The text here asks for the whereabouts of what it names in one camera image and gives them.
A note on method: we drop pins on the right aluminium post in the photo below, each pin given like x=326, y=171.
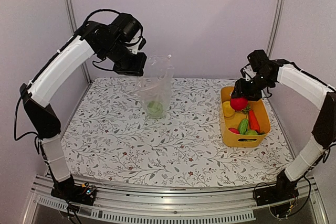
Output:
x=275, y=27

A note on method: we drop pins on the orange carrot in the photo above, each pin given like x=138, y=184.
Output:
x=253, y=122

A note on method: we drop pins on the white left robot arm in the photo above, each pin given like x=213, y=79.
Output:
x=91, y=38

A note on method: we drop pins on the floral tablecloth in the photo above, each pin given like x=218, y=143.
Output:
x=111, y=137

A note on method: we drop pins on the green grape bunch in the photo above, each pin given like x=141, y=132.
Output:
x=246, y=109

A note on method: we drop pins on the green guava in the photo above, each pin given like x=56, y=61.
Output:
x=155, y=109
x=251, y=132

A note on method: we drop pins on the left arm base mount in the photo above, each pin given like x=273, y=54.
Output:
x=67, y=190

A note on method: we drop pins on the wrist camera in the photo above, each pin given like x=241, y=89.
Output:
x=128, y=27
x=257, y=59

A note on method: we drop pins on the red apple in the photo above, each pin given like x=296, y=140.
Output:
x=238, y=104

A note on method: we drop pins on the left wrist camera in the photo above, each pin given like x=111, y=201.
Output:
x=128, y=27

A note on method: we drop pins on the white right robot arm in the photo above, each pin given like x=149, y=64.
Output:
x=322, y=96

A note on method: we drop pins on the left aluminium post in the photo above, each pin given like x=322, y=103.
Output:
x=73, y=27

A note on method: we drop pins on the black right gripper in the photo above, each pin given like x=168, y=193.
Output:
x=241, y=88

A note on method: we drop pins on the clear zip top bag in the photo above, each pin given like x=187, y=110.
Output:
x=156, y=83

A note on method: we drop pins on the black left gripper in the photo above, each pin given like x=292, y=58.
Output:
x=135, y=71

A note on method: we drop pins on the red tomato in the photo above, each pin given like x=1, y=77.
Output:
x=234, y=130

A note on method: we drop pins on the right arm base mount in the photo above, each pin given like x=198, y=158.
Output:
x=284, y=193

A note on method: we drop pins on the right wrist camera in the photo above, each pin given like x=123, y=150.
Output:
x=257, y=59

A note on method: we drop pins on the aluminium post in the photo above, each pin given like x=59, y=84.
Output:
x=275, y=27
x=73, y=27

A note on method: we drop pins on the yellow lemon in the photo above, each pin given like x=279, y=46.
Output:
x=228, y=111

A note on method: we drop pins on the yellow plastic basket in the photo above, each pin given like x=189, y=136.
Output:
x=232, y=139

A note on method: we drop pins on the aluminium front rail frame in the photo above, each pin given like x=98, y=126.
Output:
x=118, y=202

